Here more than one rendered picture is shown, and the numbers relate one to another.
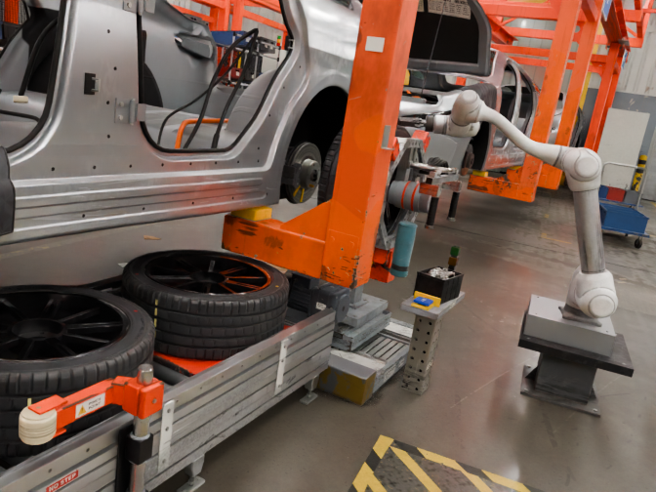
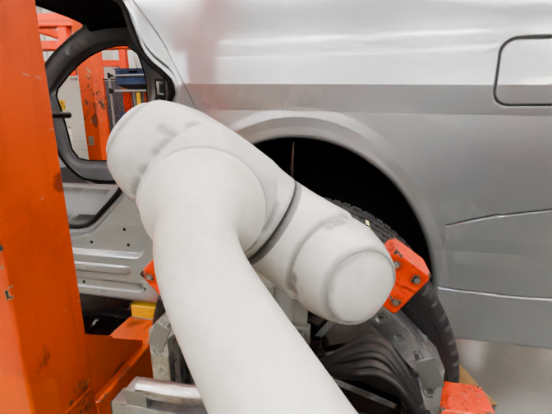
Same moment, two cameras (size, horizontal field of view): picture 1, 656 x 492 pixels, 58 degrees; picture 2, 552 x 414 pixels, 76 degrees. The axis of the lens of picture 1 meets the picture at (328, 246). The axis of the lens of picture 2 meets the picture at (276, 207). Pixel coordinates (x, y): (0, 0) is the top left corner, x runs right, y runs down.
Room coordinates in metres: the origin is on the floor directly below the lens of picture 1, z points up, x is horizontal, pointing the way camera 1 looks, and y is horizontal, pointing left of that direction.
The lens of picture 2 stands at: (2.75, -0.87, 1.36)
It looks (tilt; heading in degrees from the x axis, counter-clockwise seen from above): 14 degrees down; 76
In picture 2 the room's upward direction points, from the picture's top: straight up
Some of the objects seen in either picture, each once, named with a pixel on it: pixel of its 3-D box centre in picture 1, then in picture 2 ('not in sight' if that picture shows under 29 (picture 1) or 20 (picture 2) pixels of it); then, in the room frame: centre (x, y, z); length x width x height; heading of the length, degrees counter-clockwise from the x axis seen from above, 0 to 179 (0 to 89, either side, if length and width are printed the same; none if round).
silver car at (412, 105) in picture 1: (448, 95); not in sight; (7.74, -1.20, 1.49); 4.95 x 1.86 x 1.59; 154
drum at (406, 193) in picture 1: (412, 196); not in sight; (2.88, -0.37, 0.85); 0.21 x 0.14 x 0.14; 64
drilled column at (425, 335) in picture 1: (423, 347); not in sight; (2.55, -0.51, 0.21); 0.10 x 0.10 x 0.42; 64
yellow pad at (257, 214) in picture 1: (251, 211); (158, 303); (2.62, 0.37, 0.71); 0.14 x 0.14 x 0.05; 64
